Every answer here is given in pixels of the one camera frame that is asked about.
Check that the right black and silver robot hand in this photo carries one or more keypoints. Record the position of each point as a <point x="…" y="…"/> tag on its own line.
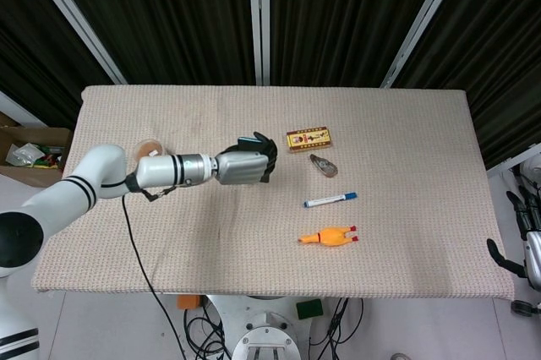
<point x="533" y="258"/>

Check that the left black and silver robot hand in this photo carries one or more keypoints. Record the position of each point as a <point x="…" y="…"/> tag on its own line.
<point x="243" y="167"/>

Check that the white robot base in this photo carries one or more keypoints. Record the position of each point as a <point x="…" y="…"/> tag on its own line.
<point x="266" y="330"/>

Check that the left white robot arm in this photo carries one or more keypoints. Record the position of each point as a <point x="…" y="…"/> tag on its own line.
<point x="101" y="174"/>

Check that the black caster wheel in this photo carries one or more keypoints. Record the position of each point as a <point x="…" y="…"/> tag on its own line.
<point x="523" y="308"/>

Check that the yellow and red printed box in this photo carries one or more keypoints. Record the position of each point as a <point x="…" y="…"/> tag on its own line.
<point x="309" y="139"/>

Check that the beige waffle weave tablecloth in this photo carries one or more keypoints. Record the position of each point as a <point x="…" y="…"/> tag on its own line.
<point x="270" y="250"/>

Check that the white marker with blue cap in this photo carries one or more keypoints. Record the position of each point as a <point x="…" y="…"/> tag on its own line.
<point x="329" y="199"/>

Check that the clear round dish with orange content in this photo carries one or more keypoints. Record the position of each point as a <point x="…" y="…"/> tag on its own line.
<point x="149" y="148"/>

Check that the yellow rubber chicken toy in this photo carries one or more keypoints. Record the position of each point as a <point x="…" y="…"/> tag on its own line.
<point x="331" y="237"/>

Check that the orange block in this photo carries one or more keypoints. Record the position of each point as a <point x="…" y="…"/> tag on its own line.
<point x="187" y="301"/>

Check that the green block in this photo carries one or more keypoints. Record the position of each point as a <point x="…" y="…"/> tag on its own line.
<point x="309" y="309"/>

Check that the black pleated curtain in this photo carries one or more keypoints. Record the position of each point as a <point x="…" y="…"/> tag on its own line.
<point x="177" y="9"/>

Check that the brown cardboard box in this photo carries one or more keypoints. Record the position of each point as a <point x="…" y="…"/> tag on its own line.
<point x="29" y="153"/>

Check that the grey aluminium frame post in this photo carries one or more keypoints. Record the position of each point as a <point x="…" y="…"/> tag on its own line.
<point x="80" y="17"/>
<point x="422" y="22"/>
<point x="259" y="17"/>

